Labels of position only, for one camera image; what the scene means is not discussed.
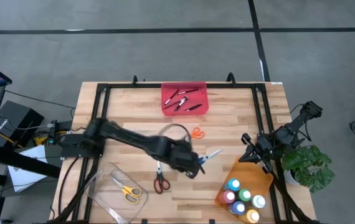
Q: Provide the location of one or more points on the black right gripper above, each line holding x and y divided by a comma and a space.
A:
264, 147

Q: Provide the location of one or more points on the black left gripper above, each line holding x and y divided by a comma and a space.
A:
182, 157

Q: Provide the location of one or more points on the light blue paint bottle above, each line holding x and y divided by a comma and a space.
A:
233, 185

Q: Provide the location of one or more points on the black and red scissors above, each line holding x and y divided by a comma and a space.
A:
159, 177

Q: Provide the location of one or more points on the green paint bottle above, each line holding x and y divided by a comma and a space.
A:
244, 195

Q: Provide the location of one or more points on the white paint bottle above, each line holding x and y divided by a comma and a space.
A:
258, 201

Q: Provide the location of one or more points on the dark blue paint bottle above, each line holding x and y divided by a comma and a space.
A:
238, 208

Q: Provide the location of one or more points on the yellow paint bottle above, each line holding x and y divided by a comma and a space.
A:
251, 216

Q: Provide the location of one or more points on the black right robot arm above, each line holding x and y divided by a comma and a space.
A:
292, 126

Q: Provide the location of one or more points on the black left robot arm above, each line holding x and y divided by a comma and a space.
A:
127, 137

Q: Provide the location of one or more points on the orange translucent plastic bin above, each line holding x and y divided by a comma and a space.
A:
252, 171

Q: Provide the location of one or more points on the white plant pot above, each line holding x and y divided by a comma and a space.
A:
290, 179

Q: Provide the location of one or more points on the green potted plant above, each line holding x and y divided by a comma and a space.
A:
311, 168

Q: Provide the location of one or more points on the red plastic bin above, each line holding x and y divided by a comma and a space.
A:
202, 98

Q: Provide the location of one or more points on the clear plastic bin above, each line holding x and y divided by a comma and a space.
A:
102, 189

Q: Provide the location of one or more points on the black controller box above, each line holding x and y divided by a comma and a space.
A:
62, 126

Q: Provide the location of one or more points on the white paper sheet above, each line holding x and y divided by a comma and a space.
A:
25, 177

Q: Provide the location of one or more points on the black metal stand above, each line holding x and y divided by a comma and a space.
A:
25, 161

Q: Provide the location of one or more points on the black equipment box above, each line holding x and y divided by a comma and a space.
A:
15, 115

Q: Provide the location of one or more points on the black aluminium table frame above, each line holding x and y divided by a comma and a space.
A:
227, 85

